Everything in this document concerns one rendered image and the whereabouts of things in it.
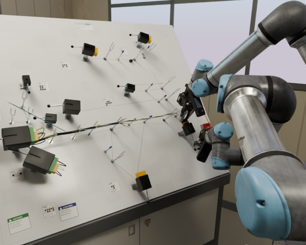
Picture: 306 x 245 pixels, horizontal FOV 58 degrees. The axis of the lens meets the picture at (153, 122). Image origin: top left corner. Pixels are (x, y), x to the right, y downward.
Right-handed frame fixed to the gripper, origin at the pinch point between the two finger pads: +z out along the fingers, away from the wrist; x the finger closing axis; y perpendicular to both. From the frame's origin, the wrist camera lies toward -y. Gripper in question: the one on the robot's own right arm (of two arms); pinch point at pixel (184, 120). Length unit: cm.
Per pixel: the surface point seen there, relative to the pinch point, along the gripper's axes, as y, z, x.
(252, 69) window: 32, 7, -110
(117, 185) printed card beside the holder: -13, 14, 47
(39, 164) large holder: -3, -6, 78
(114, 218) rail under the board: -24, 20, 53
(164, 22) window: 123, 10, -83
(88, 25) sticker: 65, -22, 28
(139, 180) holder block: -18.7, 6.7, 40.1
